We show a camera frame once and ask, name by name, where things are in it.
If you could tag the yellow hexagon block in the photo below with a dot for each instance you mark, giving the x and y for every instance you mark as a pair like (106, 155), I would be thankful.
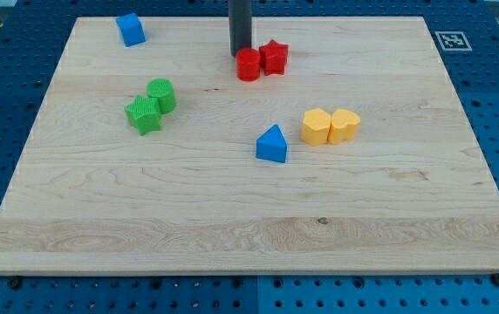
(316, 127)

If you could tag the light wooden board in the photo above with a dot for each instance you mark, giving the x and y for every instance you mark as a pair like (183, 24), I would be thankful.
(410, 194)

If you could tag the blue cube block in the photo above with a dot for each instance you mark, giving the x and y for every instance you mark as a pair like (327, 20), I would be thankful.
(131, 29)

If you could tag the green cylinder block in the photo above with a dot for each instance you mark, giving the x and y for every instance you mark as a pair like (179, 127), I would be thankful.
(162, 90)

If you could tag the red cylinder block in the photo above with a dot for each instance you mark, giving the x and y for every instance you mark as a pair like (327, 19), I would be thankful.
(248, 64)

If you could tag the yellow heart block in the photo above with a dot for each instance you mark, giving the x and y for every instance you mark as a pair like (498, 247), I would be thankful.
(344, 126)

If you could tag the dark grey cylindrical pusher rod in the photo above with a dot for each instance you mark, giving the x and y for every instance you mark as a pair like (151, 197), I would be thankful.
(240, 25)

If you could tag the blue triangle block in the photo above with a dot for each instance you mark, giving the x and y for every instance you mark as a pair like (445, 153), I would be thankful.
(272, 145)

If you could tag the white fiducial marker tag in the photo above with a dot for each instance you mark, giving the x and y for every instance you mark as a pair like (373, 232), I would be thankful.
(453, 41)

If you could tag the red star block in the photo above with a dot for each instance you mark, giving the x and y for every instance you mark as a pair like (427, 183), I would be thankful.
(274, 57)

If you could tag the green star block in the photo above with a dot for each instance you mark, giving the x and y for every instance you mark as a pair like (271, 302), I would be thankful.
(144, 114)

